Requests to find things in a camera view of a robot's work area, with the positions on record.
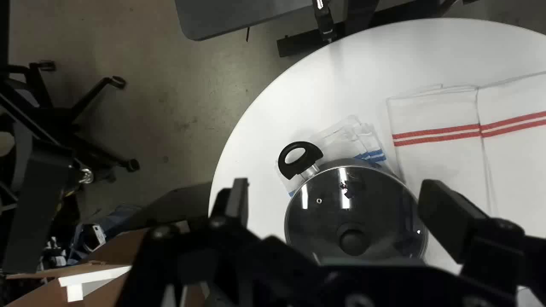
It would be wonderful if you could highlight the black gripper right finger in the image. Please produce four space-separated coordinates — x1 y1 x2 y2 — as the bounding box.
419 179 494 264

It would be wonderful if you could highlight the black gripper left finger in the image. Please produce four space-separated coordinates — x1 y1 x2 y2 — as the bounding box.
224 175 253 228

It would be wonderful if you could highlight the grey flat panel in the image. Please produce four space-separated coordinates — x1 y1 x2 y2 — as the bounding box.
173 0 318 42

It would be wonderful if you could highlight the brown cardboard box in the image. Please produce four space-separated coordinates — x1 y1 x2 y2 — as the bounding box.
6 218 194 307

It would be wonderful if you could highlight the white foam piece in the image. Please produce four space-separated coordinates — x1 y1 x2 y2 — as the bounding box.
57 264 134 303

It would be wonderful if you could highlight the glass lid with black knob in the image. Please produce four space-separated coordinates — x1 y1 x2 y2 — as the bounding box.
282 163 431 267

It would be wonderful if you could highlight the white towel with red stripes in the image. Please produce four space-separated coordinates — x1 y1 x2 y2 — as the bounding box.
386 70 546 235

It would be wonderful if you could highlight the black office chair base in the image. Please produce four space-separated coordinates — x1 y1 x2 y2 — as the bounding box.
0 58 142 274

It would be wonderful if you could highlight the black pot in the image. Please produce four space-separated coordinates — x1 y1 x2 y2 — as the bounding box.
277 141 432 269

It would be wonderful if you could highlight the clear plastic bag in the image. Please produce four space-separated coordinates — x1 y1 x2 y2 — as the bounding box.
287 114 409 197

